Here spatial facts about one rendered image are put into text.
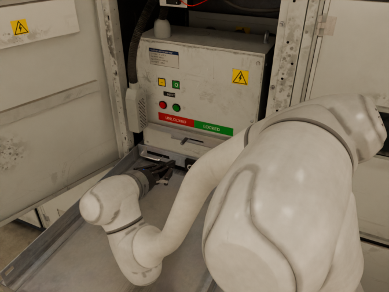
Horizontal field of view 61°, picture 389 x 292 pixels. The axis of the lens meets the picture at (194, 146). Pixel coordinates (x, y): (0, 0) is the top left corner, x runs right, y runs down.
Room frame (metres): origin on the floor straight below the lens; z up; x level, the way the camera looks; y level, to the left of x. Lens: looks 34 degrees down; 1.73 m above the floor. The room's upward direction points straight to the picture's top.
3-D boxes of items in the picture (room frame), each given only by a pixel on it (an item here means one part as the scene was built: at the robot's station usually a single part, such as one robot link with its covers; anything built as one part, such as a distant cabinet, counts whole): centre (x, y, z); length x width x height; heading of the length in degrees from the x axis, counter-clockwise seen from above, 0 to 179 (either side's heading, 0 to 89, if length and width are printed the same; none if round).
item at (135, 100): (1.14, 0.22, 1.14); 0.08 x 0.05 x 0.17; 156
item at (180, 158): (1.13, 0.00, 0.89); 0.54 x 0.05 x 0.06; 66
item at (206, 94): (1.11, 0.00, 1.15); 0.48 x 0.01 x 0.48; 66
